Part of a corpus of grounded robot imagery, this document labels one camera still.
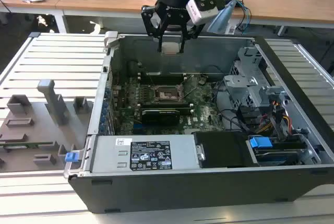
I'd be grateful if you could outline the black RAM slot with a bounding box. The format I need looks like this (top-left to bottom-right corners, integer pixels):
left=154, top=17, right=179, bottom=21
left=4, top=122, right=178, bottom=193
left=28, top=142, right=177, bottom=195
left=140, top=72, right=185, bottom=76
left=140, top=107, right=194, bottom=111
left=140, top=102, right=194, bottom=107
left=140, top=77, right=185, bottom=81
left=140, top=75, right=185, bottom=79
left=140, top=105, right=194, bottom=109

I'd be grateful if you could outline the blue cable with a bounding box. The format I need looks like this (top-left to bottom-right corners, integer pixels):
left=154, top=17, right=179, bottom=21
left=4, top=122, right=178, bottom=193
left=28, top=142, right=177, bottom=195
left=235, top=0, right=253, bottom=34

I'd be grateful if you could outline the black hard disk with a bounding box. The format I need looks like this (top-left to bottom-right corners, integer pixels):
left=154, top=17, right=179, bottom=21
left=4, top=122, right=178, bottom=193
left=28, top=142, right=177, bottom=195
left=252, top=143, right=307, bottom=167

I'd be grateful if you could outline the CPU socket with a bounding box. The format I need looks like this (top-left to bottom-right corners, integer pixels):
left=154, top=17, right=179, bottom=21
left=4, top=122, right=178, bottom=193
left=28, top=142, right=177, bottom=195
left=153, top=83, right=186, bottom=103

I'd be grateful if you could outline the multicolour power wire bundle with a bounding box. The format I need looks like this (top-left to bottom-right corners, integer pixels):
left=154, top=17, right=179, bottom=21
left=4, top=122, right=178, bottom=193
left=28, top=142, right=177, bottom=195
left=260, top=98, right=292, bottom=136

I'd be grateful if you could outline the silver metal drive cage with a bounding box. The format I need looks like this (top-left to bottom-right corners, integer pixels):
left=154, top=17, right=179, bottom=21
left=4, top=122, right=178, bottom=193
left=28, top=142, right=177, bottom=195
left=223, top=45, right=290, bottom=110

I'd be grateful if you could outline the black plastic air shroud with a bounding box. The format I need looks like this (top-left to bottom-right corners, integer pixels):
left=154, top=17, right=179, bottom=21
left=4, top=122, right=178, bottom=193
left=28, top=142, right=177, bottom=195
left=193, top=131, right=253, bottom=169

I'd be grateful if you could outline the green RAM stick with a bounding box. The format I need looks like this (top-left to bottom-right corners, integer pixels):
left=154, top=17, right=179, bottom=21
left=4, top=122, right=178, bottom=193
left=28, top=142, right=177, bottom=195
left=0, top=141, right=54, bottom=149

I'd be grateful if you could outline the blue disk carrier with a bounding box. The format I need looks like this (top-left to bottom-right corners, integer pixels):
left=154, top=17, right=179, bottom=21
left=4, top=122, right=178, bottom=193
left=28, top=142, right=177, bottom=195
left=248, top=135, right=272, bottom=155

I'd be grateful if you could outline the metal socket cover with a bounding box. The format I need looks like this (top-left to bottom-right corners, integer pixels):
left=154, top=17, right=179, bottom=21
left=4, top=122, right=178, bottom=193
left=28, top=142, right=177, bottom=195
left=179, top=75, right=199, bottom=97

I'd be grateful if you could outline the silver square CPU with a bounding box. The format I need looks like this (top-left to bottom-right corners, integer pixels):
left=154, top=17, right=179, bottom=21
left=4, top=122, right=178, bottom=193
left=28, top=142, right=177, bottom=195
left=161, top=42, right=181, bottom=56

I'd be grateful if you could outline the grey case handle latch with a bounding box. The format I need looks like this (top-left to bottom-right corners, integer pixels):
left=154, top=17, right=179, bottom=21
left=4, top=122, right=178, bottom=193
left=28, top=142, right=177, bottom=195
left=103, top=30, right=120, bottom=50

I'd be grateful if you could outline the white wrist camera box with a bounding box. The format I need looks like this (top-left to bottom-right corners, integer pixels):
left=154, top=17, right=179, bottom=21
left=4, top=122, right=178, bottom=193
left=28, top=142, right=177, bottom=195
left=186, top=0, right=219, bottom=26

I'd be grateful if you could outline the black open PC case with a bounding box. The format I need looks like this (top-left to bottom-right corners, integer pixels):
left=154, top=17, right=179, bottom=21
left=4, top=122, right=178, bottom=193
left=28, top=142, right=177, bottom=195
left=63, top=30, right=334, bottom=215

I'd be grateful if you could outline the grey parts rack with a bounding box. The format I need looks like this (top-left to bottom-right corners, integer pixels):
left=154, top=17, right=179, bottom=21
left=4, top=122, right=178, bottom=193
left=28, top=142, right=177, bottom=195
left=0, top=79, right=94, bottom=174

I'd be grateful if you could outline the silver power supply unit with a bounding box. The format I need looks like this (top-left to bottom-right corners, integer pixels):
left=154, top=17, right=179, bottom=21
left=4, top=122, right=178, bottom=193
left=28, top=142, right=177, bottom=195
left=88, top=134, right=203, bottom=175

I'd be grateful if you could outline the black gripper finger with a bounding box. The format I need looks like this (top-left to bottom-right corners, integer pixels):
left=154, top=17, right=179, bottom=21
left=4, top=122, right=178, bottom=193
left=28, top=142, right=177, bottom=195
left=178, top=22, right=207, bottom=54
left=141, top=4, right=171, bottom=53

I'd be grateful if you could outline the green motherboard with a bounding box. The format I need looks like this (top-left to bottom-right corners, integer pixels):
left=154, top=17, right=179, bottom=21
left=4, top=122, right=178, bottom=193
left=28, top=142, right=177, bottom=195
left=111, top=74, right=225, bottom=136

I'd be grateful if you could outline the black cable bundle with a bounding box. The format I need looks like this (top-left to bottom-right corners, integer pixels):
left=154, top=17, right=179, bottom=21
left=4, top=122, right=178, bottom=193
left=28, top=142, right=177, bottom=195
left=216, top=81, right=263, bottom=134

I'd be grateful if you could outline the blue case latch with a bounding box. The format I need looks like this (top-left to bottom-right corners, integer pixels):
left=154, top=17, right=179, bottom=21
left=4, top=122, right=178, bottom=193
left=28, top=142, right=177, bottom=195
left=64, top=151, right=79, bottom=164

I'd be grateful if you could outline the low-profile graphics card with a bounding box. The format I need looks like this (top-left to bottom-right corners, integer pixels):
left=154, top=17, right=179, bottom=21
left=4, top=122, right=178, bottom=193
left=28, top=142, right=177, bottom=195
left=141, top=108, right=181, bottom=126

